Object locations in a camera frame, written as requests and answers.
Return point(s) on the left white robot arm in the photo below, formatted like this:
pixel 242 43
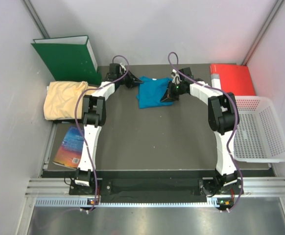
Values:
pixel 93 117

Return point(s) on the red folder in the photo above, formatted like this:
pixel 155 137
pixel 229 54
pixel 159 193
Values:
pixel 232 78

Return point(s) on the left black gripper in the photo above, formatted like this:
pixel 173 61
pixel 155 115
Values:
pixel 132 80

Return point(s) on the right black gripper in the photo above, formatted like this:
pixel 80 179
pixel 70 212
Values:
pixel 168 95

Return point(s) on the white plastic basket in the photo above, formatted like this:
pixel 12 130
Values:
pixel 259 136

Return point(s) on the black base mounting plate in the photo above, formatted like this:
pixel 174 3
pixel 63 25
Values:
pixel 148 186

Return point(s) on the cream t shirt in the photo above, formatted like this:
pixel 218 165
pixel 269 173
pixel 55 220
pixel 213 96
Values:
pixel 63 99

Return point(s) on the colourful book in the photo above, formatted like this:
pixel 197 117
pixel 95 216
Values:
pixel 70 150

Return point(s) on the aluminium rail frame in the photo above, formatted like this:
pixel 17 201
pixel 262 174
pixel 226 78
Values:
pixel 252 186

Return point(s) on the blue t shirt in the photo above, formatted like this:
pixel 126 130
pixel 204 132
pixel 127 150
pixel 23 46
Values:
pixel 151 91

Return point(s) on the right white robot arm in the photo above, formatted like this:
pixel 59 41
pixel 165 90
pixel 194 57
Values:
pixel 223 120

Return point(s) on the green ring binder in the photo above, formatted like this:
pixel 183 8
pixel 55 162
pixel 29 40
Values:
pixel 69 58

